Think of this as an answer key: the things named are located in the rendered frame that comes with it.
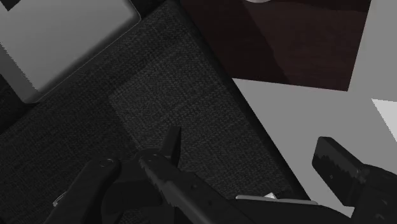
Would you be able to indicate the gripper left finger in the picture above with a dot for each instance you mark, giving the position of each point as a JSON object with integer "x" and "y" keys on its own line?
{"x": 186, "y": 189}

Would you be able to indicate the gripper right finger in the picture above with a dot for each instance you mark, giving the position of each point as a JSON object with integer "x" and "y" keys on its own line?
{"x": 335, "y": 164}

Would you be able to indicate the dark fabric sofa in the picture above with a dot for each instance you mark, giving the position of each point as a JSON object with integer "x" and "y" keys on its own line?
{"x": 161, "y": 93}

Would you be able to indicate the dark red robot stand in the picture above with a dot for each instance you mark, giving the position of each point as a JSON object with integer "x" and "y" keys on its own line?
{"x": 304, "y": 46}

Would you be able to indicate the grey cushion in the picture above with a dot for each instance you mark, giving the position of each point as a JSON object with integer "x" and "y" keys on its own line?
{"x": 62, "y": 40}

